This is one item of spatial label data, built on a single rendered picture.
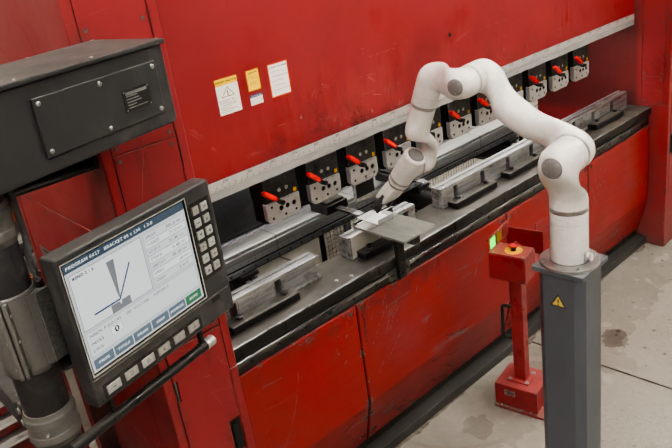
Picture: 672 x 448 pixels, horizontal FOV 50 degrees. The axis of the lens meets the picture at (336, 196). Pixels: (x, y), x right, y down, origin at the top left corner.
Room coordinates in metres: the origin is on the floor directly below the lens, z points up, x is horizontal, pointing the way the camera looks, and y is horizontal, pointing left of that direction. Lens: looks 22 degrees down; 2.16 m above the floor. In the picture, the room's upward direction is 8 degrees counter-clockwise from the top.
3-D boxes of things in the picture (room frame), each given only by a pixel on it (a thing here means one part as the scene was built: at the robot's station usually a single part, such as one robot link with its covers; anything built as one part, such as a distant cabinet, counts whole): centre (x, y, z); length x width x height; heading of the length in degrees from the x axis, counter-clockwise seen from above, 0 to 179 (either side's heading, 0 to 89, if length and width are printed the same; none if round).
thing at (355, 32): (3.05, -0.61, 1.74); 3.00 x 0.08 x 0.80; 130
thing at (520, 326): (2.64, -0.71, 0.39); 0.05 x 0.05 x 0.54; 51
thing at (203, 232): (1.50, 0.48, 1.42); 0.45 x 0.12 x 0.36; 144
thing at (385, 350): (3.02, -0.64, 0.41); 3.00 x 0.21 x 0.83; 130
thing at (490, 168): (3.45, -1.08, 0.92); 1.67 x 0.06 x 0.10; 130
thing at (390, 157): (2.75, -0.25, 1.26); 0.15 x 0.09 x 0.17; 130
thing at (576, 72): (3.64, -1.33, 1.26); 0.15 x 0.09 x 0.17; 130
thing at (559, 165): (2.03, -0.70, 1.30); 0.19 x 0.12 x 0.24; 138
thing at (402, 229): (2.52, -0.21, 1.00); 0.26 x 0.18 x 0.01; 40
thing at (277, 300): (2.21, 0.31, 0.89); 0.30 x 0.05 x 0.03; 130
